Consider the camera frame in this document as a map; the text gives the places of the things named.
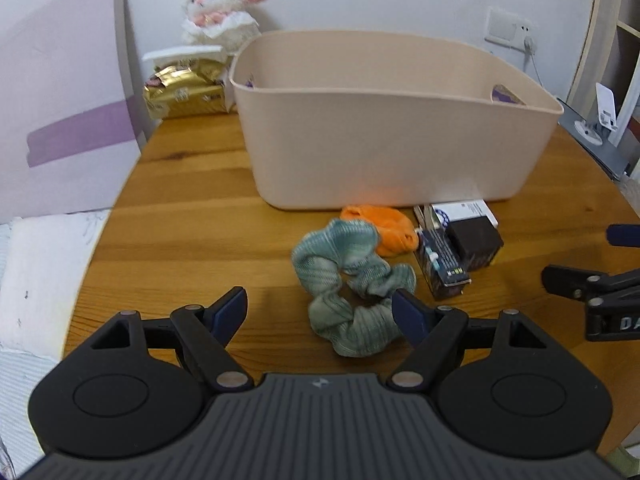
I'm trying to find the white bearing box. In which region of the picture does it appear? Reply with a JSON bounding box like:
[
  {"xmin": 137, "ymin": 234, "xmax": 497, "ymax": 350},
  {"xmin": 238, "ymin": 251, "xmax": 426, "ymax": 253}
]
[{"xmin": 413, "ymin": 200, "xmax": 498, "ymax": 229}]

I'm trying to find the gold foil snack bag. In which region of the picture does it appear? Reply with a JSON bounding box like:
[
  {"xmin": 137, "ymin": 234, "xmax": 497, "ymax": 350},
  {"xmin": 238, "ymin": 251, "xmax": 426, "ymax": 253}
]
[{"xmin": 142, "ymin": 46, "xmax": 235, "ymax": 120}]

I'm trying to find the grey laptop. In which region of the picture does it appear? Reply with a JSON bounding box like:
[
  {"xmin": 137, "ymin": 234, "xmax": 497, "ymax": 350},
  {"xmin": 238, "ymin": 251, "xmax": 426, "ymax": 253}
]
[{"xmin": 558, "ymin": 100, "xmax": 628, "ymax": 181}]

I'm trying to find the pink purple headboard panel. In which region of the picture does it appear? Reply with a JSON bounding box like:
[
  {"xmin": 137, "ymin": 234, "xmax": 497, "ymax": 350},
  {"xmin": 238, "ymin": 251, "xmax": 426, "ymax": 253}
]
[{"xmin": 1, "ymin": 0, "xmax": 144, "ymax": 221}]

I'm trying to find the white wooden shelf unit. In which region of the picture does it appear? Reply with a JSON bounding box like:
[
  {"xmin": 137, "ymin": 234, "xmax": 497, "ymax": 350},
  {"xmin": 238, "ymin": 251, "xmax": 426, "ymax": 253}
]
[{"xmin": 567, "ymin": 0, "xmax": 640, "ymax": 180}]

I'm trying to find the black square box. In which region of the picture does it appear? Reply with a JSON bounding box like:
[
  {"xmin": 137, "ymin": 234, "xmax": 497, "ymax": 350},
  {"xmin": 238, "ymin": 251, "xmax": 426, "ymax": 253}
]
[{"xmin": 445, "ymin": 216, "xmax": 503, "ymax": 272}]

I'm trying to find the white bed pillow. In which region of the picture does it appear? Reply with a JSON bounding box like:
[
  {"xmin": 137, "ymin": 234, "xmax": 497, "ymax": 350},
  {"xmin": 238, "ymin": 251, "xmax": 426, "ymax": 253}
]
[{"xmin": 1, "ymin": 209, "xmax": 111, "ymax": 479}]

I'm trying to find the white plush bunny toy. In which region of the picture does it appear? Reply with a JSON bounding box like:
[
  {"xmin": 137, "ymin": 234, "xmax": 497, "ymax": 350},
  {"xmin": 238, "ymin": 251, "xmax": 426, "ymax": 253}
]
[{"xmin": 182, "ymin": 0, "xmax": 266, "ymax": 54}]

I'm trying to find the dark rectangular small box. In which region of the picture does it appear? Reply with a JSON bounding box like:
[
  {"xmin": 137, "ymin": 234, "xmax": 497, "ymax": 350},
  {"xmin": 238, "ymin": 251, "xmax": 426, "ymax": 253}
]
[{"xmin": 414, "ymin": 228, "xmax": 471, "ymax": 300}]

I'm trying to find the orange fabric scrunchie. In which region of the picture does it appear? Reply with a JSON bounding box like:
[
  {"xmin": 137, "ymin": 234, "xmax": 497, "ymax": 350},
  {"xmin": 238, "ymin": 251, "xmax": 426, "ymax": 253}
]
[{"xmin": 340, "ymin": 205, "xmax": 419, "ymax": 258}]

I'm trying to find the white plug and cable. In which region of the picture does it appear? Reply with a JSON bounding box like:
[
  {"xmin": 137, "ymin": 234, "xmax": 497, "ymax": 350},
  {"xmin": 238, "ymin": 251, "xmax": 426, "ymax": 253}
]
[{"xmin": 522, "ymin": 34, "xmax": 549, "ymax": 92}]

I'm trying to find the white phone stand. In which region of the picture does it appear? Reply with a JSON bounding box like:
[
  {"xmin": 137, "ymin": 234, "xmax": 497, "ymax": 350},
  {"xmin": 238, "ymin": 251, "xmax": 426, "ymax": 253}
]
[{"xmin": 574, "ymin": 82, "xmax": 617, "ymax": 146}]

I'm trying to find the green fabric scrunchie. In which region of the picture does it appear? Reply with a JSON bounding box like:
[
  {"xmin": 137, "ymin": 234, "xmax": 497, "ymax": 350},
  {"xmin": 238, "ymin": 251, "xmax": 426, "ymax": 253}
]
[{"xmin": 291, "ymin": 219, "xmax": 416, "ymax": 358}]

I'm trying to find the beige plastic storage basket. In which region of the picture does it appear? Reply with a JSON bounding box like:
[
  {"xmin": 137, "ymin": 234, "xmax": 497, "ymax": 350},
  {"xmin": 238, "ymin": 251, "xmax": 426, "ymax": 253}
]
[{"xmin": 229, "ymin": 30, "xmax": 563, "ymax": 209}]

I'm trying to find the white wall switch socket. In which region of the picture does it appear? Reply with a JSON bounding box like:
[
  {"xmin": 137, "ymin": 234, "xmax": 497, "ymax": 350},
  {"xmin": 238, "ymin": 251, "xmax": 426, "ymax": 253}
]
[{"xmin": 485, "ymin": 8, "xmax": 535, "ymax": 52}]

